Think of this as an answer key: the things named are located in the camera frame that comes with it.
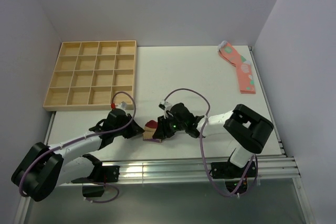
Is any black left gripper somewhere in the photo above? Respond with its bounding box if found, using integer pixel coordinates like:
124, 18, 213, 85
113, 113, 144, 138

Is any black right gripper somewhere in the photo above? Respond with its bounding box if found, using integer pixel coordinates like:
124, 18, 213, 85
153, 114, 187, 140

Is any beige red purple striped sock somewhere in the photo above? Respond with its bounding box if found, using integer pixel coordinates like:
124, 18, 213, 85
143, 120, 162, 143

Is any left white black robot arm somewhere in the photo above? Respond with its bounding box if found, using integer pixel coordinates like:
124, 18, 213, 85
11, 109, 144, 202

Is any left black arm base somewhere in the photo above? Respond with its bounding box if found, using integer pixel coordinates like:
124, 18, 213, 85
71, 165, 120, 198

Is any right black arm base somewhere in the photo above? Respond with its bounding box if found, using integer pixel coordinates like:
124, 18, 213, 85
209, 161, 258, 196

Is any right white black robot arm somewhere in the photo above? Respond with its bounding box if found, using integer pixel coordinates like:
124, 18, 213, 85
153, 101, 274, 177

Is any wooden compartment tray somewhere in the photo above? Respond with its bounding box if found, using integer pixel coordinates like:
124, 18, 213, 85
43, 40, 137, 111

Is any pink patterned sock pair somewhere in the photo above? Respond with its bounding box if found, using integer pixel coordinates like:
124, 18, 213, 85
218, 40, 256, 94

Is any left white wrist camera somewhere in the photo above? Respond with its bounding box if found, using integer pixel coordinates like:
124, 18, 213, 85
111, 101, 128, 111

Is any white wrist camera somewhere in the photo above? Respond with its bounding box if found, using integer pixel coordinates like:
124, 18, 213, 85
159, 100, 173, 119
111, 101, 128, 111

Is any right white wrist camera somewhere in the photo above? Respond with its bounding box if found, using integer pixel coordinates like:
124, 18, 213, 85
159, 100, 173, 119

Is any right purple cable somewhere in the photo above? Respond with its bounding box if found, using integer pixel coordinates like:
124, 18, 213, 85
165, 88, 259, 198

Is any purple cable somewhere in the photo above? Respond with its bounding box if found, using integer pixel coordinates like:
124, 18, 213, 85
18, 91, 136, 205
165, 88, 259, 198

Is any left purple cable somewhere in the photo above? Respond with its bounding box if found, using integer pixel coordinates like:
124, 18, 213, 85
18, 91, 136, 205

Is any aluminium mounting rail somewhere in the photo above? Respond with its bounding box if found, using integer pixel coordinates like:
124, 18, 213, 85
57, 157, 300, 186

